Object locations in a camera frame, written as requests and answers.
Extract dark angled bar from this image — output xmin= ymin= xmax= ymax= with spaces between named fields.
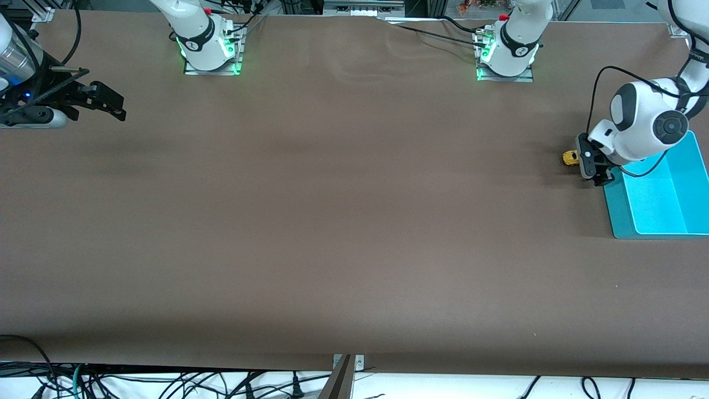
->
xmin=317 ymin=355 xmax=355 ymax=399

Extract metal table edge bracket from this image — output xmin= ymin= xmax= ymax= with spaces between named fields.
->
xmin=332 ymin=354 xmax=366 ymax=372

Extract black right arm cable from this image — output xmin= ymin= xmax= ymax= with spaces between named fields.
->
xmin=60 ymin=0 xmax=84 ymax=66

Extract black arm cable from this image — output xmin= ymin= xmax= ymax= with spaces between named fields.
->
xmin=586 ymin=65 xmax=687 ymax=179
xmin=60 ymin=0 xmax=84 ymax=66

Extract black floor cable bundle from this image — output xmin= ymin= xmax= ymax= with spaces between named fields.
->
xmin=0 ymin=334 xmax=333 ymax=399

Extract black cable on table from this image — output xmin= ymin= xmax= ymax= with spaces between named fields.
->
xmin=381 ymin=16 xmax=489 ymax=48

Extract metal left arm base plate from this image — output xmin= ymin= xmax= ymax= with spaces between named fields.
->
xmin=474 ymin=30 xmax=536 ymax=83

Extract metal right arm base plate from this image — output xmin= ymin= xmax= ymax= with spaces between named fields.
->
xmin=183 ymin=25 xmax=245 ymax=76

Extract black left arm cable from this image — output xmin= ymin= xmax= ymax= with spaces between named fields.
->
xmin=586 ymin=65 xmax=687 ymax=179

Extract grey metal frame rail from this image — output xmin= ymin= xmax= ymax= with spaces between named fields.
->
xmin=323 ymin=0 xmax=406 ymax=17

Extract black looped floor cables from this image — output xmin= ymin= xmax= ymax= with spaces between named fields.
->
xmin=518 ymin=376 xmax=638 ymax=399

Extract teal plastic bin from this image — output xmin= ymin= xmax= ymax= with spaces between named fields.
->
xmin=603 ymin=131 xmax=709 ymax=240

